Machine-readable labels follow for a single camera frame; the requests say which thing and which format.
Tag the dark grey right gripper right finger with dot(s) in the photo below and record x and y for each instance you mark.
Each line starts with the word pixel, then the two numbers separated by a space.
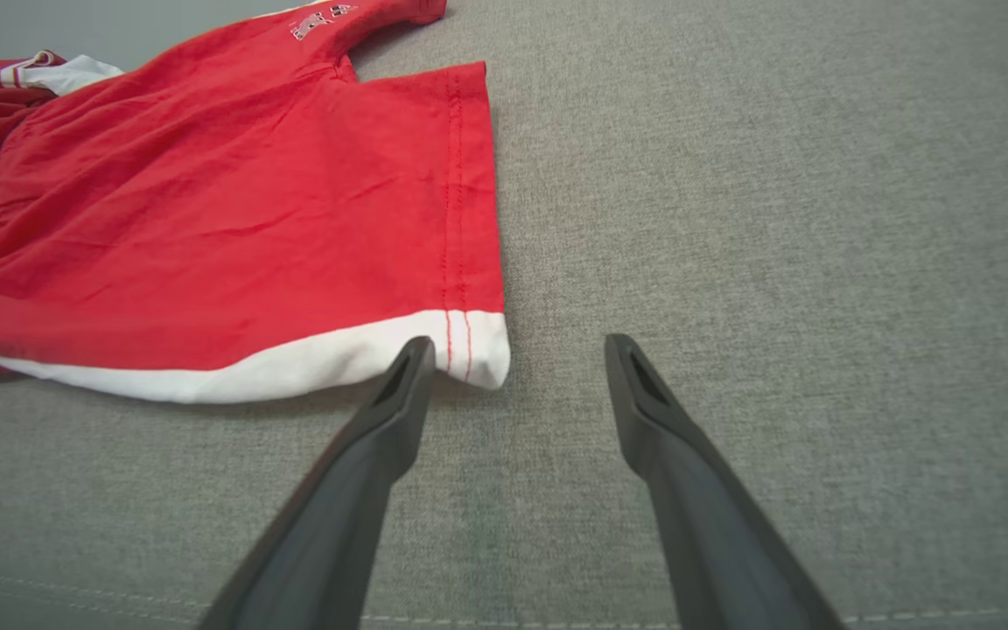
pixel 705 525

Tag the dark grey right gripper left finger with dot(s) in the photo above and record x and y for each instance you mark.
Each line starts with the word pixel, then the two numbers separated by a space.
pixel 355 507

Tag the red shorts with white trim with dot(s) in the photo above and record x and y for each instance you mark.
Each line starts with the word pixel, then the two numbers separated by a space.
pixel 233 219

